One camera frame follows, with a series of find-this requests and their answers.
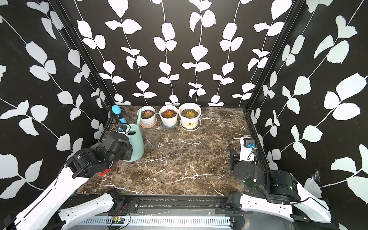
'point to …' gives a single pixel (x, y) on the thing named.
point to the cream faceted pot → (168, 121)
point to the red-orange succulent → (169, 114)
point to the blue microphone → (117, 110)
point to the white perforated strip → (160, 221)
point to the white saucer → (199, 124)
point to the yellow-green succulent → (190, 114)
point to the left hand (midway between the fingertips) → (130, 144)
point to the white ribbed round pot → (145, 120)
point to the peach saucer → (148, 126)
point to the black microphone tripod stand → (117, 119)
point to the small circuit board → (116, 220)
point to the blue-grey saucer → (169, 127)
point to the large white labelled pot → (188, 122)
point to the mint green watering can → (135, 135)
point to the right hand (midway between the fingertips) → (230, 146)
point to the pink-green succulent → (147, 114)
